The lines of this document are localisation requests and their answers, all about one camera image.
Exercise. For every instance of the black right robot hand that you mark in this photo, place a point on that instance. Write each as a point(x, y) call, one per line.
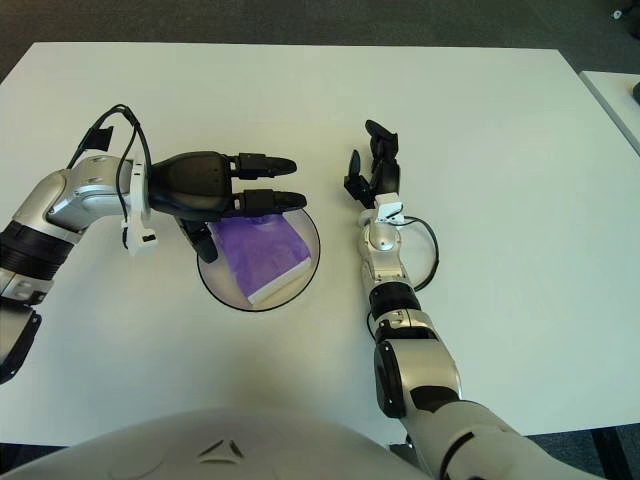
point(387, 177)

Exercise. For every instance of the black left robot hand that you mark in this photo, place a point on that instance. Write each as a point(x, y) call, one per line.
point(195, 185)

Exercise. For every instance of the purple tissue paper pack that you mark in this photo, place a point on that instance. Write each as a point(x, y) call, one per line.
point(260, 250)

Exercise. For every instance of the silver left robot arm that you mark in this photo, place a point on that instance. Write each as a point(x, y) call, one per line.
point(65, 195)

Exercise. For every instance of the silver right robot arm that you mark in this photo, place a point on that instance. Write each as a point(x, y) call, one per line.
point(382, 240)

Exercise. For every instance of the white plate with black rim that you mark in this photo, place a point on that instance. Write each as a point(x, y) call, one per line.
point(220, 287)

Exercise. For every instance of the white side table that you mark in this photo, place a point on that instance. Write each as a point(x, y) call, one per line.
point(617, 100)

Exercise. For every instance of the grey robot torso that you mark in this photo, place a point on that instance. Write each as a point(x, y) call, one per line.
point(225, 450)

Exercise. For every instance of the small white floor object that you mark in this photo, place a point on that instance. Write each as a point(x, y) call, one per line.
point(616, 14)

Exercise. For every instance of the black table leg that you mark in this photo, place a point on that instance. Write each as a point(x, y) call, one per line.
point(607, 455)

